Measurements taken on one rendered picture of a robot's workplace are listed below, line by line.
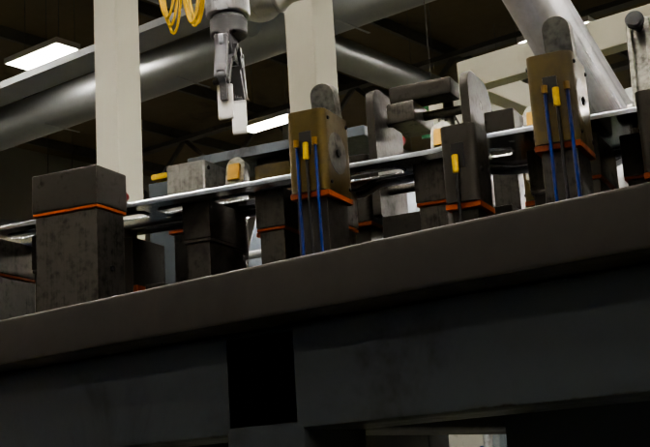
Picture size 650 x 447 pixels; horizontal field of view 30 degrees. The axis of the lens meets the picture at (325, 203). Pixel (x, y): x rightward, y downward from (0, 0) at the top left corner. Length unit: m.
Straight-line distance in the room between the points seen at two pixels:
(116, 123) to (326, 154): 4.30
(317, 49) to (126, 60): 4.26
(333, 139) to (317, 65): 8.41
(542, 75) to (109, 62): 4.64
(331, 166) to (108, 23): 4.51
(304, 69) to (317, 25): 0.39
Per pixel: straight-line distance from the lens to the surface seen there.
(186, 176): 2.15
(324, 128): 1.66
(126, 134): 5.93
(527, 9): 2.13
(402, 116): 2.03
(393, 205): 2.05
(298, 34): 10.26
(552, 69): 1.53
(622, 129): 1.75
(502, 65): 8.74
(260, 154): 2.26
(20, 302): 2.18
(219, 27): 2.42
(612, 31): 8.40
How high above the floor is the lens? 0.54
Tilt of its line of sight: 13 degrees up
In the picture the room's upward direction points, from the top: 4 degrees counter-clockwise
